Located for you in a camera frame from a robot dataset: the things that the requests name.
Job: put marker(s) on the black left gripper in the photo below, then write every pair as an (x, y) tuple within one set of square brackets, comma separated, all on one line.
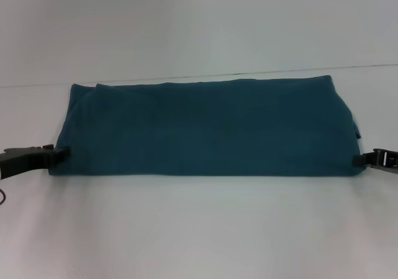
[(25, 161)]

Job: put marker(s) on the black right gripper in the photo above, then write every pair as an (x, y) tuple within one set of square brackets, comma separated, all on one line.
[(391, 164)]

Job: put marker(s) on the teal t-shirt with FREE print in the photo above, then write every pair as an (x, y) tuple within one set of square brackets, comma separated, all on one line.
[(202, 126)]

